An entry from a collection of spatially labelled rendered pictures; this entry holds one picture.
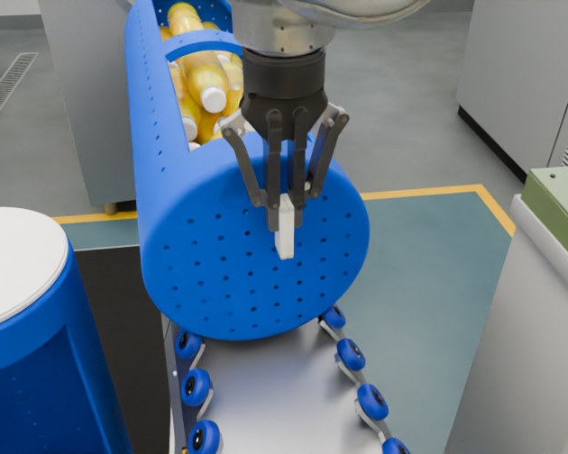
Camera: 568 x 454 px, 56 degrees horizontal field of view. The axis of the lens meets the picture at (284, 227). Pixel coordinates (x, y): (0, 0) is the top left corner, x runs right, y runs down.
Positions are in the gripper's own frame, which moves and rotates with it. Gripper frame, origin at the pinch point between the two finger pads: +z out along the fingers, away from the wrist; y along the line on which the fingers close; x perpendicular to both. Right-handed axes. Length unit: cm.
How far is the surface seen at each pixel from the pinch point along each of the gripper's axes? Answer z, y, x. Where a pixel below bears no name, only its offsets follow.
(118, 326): 101, -35, 91
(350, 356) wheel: 18.2, 7.4, -4.9
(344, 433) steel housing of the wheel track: 23.3, 4.4, -12.1
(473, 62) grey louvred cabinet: 77, 176, 230
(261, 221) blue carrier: 0.7, -1.9, 2.7
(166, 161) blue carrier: -3.8, -11.5, 11.1
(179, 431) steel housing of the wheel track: 29.1, -15.1, -2.9
